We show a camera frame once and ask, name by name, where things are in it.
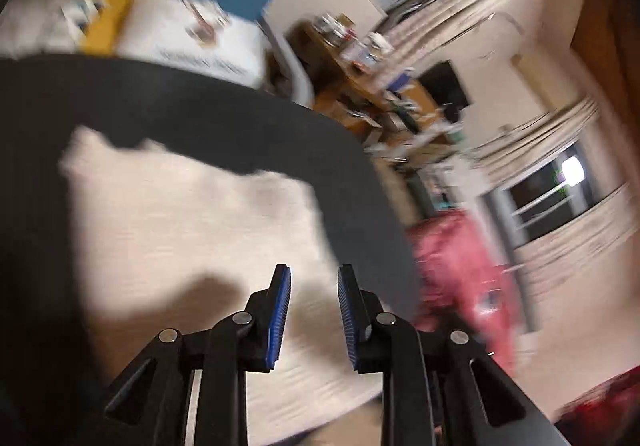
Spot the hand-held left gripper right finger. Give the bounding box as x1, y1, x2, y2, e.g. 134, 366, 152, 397
337, 264, 571, 446

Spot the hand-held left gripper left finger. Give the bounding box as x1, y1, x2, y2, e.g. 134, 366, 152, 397
102, 264, 293, 446

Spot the black leather padded table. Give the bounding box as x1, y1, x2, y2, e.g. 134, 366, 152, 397
0, 53, 426, 446

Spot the brown wooden desk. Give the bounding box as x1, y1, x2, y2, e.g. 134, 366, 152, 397
287, 18, 451, 147

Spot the black flat screen monitor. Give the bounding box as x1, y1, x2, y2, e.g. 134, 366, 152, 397
417, 60, 473, 109

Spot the beige patterned curtain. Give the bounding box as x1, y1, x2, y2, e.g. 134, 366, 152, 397
470, 96, 601, 187
375, 0, 571, 72

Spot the person's red garment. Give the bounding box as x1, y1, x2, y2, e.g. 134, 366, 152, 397
557, 366, 640, 432

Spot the white deer print pillow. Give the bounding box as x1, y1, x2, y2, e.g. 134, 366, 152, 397
117, 0, 271, 89

